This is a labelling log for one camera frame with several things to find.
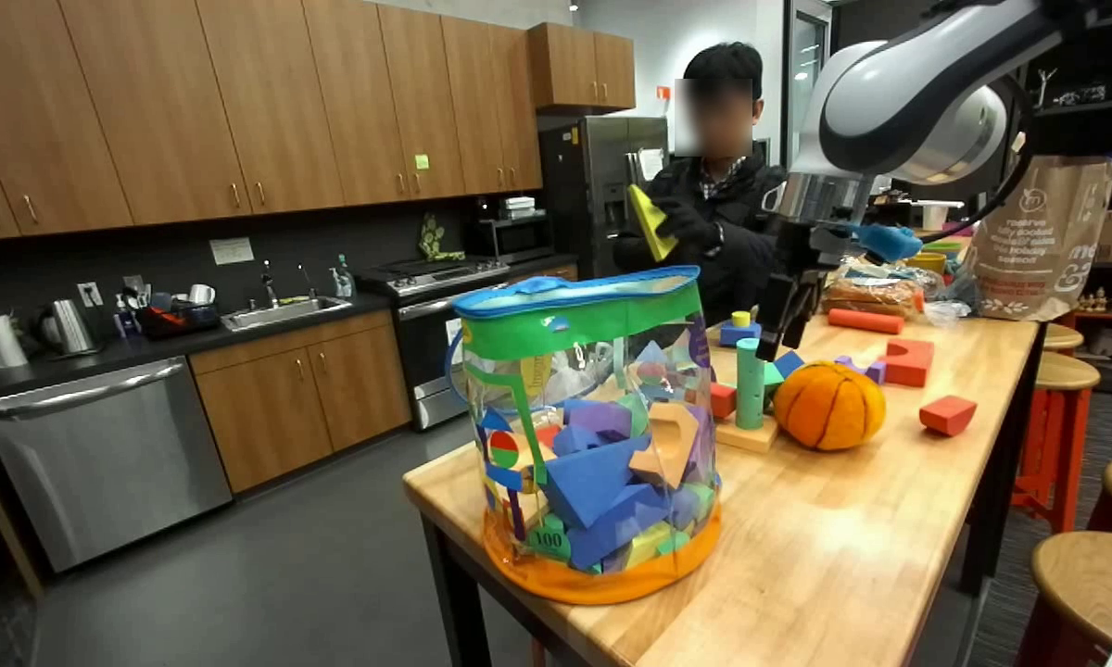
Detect long red foam block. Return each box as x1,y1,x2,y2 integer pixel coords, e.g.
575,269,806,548
828,308,905,333

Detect person in black jacket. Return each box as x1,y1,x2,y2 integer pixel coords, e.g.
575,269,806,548
613,41,784,322

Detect clear plastic toy bag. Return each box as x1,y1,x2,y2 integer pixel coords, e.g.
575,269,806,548
452,268,723,606

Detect stainless steel dishwasher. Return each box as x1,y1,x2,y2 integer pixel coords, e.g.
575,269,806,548
0,354,229,569

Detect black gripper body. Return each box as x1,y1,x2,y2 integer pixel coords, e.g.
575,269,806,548
774,221,821,292

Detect brown paper bag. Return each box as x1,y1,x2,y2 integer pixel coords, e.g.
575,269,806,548
969,155,1112,322

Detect upper wooden cabinets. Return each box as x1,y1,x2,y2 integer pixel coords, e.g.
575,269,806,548
0,0,540,240

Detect wooden stool red legs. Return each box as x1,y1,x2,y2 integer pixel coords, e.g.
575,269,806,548
1012,350,1103,531

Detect white paper towel roll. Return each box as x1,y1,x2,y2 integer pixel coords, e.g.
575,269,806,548
0,316,25,371

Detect packaged bread bag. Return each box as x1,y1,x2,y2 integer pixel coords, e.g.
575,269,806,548
823,269,926,318

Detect red foam brick pair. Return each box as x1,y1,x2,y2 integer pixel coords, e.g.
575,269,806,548
883,339,935,386

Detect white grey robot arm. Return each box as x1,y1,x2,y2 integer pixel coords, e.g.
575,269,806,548
760,0,1112,354

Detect kitchen sink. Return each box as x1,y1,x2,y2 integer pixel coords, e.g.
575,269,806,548
224,296,353,333

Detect stainless steel oven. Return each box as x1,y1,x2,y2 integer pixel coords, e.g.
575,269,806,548
384,256,578,438

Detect lower wooden cabinet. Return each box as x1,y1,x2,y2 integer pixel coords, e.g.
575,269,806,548
195,312,412,491

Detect orange plush ball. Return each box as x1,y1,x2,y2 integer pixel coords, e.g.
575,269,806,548
774,361,885,453

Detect wooden base plate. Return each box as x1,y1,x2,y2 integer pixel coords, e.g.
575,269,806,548
715,413,778,454

